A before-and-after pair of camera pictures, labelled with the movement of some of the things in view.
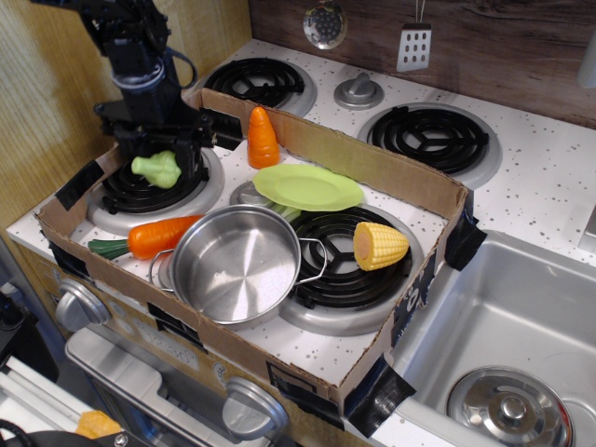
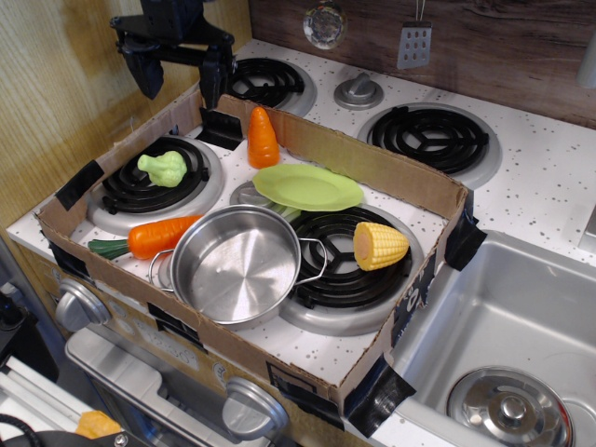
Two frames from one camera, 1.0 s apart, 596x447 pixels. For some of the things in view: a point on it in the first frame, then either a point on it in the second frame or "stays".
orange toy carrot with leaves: x=148 y=239 stays
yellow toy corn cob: x=374 y=245 stays
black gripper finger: x=139 y=144 → x=149 y=73
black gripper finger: x=189 y=158 → x=216 y=68
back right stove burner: x=456 y=140 stays
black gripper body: x=162 y=119 → x=169 y=23
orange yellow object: x=95 y=425 stays
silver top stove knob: x=358 y=94 stays
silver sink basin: x=515 y=304 stays
